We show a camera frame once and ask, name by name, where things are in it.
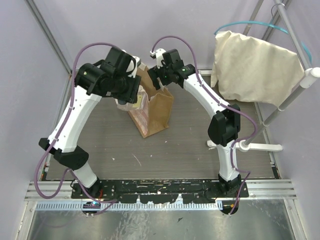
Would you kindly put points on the teal hanger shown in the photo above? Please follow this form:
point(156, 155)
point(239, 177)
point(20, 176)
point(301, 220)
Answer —
point(252, 22)

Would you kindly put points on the white rack foot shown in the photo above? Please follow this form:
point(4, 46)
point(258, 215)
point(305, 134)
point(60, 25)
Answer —
point(250, 147)

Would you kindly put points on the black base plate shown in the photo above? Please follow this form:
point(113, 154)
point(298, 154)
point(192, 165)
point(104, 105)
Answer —
point(160, 191)

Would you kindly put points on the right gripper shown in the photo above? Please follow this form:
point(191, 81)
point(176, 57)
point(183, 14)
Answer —
point(153, 75)

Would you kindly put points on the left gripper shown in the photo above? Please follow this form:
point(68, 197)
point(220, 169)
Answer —
point(128, 92)

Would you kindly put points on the brown paper bag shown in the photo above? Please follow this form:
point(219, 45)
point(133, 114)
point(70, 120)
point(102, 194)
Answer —
point(151, 113)

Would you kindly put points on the cream canvas cloth bag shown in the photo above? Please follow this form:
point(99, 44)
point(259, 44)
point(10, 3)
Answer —
point(248, 69)

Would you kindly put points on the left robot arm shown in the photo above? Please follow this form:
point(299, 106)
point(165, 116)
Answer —
point(88, 90)

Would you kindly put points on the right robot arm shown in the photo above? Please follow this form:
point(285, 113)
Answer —
point(225, 120)

